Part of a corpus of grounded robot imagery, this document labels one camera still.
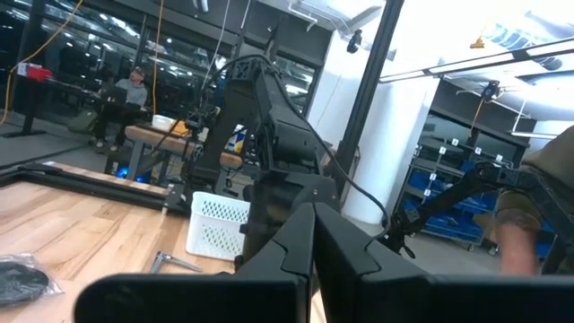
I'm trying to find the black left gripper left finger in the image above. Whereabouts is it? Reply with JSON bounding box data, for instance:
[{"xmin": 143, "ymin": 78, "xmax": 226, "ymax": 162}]
[{"xmin": 74, "ymin": 202, "xmax": 316, "ymax": 323}]

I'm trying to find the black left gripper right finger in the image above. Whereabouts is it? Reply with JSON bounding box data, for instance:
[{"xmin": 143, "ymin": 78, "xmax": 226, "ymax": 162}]
[{"xmin": 313, "ymin": 202, "xmax": 574, "ymax": 323}]

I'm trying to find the white perforated plastic basket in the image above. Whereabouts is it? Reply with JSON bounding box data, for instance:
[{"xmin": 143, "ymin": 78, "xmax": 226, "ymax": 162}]
[{"xmin": 185, "ymin": 191, "xmax": 251, "ymax": 262}]

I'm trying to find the blue bin shelf rack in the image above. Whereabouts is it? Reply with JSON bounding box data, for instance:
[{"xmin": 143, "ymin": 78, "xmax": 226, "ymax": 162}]
[{"xmin": 394, "ymin": 136, "xmax": 557, "ymax": 253}]

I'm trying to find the person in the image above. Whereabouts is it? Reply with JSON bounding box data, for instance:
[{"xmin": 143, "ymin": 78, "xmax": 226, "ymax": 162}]
[
  {"xmin": 492, "ymin": 124, "xmax": 574, "ymax": 275},
  {"xmin": 91, "ymin": 65, "xmax": 149, "ymax": 152}
]

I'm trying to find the white tub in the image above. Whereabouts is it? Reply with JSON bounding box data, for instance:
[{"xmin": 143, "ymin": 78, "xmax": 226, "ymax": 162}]
[{"xmin": 151, "ymin": 114, "xmax": 177, "ymax": 132}]

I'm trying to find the wooden background workbench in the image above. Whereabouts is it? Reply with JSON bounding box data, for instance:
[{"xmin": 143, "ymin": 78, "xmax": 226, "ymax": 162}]
[{"xmin": 124, "ymin": 124, "xmax": 246, "ymax": 185}]

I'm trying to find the black laptop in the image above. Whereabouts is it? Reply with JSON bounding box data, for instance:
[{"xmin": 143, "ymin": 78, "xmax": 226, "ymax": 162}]
[{"xmin": 100, "ymin": 84, "xmax": 129, "ymax": 105}]

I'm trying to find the green bag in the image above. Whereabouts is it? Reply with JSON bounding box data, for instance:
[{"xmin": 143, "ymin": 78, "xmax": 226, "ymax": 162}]
[{"xmin": 66, "ymin": 109, "xmax": 99, "ymax": 135}]

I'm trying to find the black bar with light strip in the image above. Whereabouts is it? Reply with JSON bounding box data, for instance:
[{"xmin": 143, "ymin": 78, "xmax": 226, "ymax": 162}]
[{"xmin": 378, "ymin": 38, "xmax": 574, "ymax": 85}]

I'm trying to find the black background desk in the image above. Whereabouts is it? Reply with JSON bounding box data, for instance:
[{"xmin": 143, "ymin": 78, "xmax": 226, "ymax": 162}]
[{"xmin": 0, "ymin": 74, "xmax": 153, "ymax": 138}]

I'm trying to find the red box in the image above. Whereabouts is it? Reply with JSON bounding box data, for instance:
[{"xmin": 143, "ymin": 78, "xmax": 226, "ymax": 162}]
[{"xmin": 16, "ymin": 62, "xmax": 54, "ymax": 83}]

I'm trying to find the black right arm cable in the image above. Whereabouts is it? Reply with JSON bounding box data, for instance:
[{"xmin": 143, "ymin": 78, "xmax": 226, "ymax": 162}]
[{"xmin": 309, "ymin": 120, "xmax": 392, "ymax": 239}]

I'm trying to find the black frame post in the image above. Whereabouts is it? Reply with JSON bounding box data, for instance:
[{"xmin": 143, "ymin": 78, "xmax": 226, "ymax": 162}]
[{"xmin": 334, "ymin": 0, "xmax": 405, "ymax": 189}]

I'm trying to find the black table frame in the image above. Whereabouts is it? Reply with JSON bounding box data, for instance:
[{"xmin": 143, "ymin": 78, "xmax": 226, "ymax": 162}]
[{"xmin": 0, "ymin": 161, "xmax": 194, "ymax": 215}]

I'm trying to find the black camera on post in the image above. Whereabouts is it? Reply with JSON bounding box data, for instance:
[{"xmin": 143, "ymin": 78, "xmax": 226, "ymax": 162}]
[{"xmin": 345, "ymin": 29, "xmax": 364, "ymax": 55}]

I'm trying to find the yellow hanging cable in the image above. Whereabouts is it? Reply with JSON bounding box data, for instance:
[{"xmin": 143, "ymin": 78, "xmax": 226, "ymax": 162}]
[
  {"xmin": 0, "ymin": 0, "xmax": 85, "ymax": 126},
  {"xmin": 151, "ymin": 0, "xmax": 165, "ymax": 116}
]

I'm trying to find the black ceiling cable reel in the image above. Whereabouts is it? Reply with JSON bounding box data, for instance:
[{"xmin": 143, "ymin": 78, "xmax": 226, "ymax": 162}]
[{"xmin": 480, "ymin": 79, "xmax": 501, "ymax": 100}]

